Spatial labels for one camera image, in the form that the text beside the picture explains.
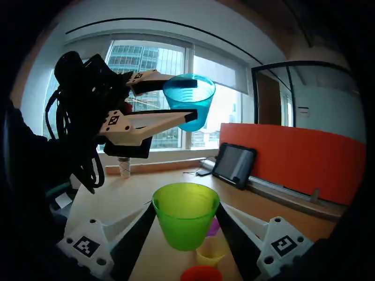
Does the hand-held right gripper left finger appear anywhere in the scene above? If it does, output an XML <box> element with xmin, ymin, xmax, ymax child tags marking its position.
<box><xmin>56</xmin><ymin>201</ymin><xmax>156</xmax><ymax>281</ymax></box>

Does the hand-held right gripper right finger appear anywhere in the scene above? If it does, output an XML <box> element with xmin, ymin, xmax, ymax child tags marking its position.
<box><xmin>215</xmin><ymin>201</ymin><xmax>316</xmax><ymax>281</ymax></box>

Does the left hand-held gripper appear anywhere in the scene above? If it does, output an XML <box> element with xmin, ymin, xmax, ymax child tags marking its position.
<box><xmin>54</xmin><ymin>51</ymin><xmax>199</xmax><ymax>159</ymax></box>

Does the blue plastic cup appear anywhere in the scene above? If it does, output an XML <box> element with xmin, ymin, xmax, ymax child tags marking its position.
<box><xmin>162</xmin><ymin>74</ymin><xmax>217</xmax><ymax>133</ymax></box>

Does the green plastic cup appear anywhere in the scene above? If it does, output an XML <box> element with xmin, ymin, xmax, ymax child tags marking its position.
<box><xmin>151</xmin><ymin>182</ymin><xmax>221</xmax><ymax>252</ymax></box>

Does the person's left forearm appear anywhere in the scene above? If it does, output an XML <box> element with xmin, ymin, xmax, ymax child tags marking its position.
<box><xmin>2</xmin><ymin>99</ymin><xmax>77</xmax><ymax>194</ymax></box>

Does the purple plastic cup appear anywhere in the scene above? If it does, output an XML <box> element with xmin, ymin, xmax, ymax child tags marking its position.
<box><xmin>205</xmin><ymin>216</ymin><xmax>221</xmax><ymax>237</ymax></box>

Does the yellow plastic cup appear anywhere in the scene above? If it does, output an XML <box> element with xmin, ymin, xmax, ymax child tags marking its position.
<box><xmin>195</xmin><ymin>235</ymin><xmax>231</xmax><ymax>269</ymax></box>

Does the patterned white paper cup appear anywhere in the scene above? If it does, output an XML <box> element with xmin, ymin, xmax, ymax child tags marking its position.
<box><xmin>117</xmin><ymin>157</ymin><xmax>131</xmax><ymax>178</ymax></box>

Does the red desk screen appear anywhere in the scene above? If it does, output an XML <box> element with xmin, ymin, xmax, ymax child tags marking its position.
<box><xmin>218</xmin><ymin>122</ymin><xmax>367</xmax><ymax>220</ymax></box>

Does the tablet in black case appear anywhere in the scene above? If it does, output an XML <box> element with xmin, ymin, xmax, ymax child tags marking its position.
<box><xmin>211</xmin><ymin>142</ymin><xmax>258</xmax><ymax>191</ymax></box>

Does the red plastic cup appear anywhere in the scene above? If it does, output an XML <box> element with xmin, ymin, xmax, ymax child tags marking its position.
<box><xmin>180</xmin><ymin>265</ymin><xmax>224</xmax><ymax>281</ymax></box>

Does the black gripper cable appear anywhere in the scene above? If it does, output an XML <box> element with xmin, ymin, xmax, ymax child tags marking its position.
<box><xmin>45</xmin><ymin>87</ymin><xmax>105</xmax><ymax>194</ymax></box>

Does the thin black tablet cable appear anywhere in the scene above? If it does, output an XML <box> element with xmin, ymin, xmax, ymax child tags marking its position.
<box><xmin>183</xmin><ymin>155</ymin><xmax>218</xmax><ymax>177</ymax></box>

